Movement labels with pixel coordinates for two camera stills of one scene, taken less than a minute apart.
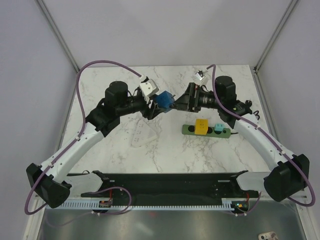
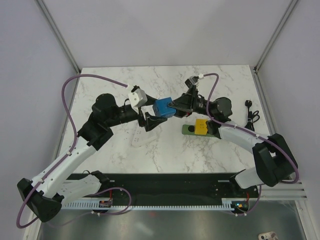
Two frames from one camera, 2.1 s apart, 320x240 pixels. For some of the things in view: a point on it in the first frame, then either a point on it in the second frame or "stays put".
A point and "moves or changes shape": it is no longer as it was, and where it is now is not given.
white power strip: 143,134 stays put
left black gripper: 151,113 -> 151,121
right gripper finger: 186,101 -> 181,113
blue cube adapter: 164,100 moves or changes shape
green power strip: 189,129 stays put
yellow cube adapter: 201,126 stays put
